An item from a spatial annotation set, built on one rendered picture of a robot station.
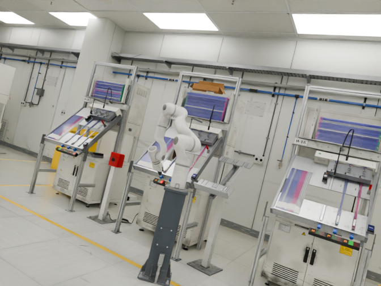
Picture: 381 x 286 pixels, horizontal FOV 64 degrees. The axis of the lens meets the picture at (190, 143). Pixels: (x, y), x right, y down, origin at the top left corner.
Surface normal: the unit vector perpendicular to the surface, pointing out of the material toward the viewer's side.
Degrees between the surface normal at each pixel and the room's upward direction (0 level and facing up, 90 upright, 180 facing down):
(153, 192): 90
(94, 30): 90
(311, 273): 90
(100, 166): 90
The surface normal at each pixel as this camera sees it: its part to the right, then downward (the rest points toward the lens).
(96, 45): -0.45, -0.12
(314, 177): -0.15, -0.78
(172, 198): -0.02, -0.02
